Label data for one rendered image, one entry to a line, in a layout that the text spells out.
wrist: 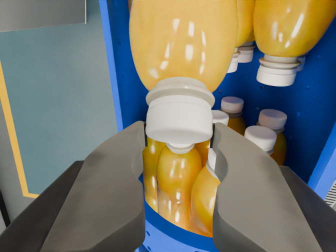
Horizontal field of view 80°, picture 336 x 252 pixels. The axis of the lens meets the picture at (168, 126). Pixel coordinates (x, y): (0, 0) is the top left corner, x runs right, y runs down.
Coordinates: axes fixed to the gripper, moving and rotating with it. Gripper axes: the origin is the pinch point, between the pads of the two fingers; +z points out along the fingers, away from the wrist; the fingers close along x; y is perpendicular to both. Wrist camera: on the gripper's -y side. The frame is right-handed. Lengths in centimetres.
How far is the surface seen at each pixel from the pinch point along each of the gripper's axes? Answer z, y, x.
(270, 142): 10.9, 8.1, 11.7
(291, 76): 10.9, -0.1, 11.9
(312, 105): 16.9, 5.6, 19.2
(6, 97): 126, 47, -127
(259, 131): 13.0, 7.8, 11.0
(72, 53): 125, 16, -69
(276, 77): 10.9, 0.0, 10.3
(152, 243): 4.1, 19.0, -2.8
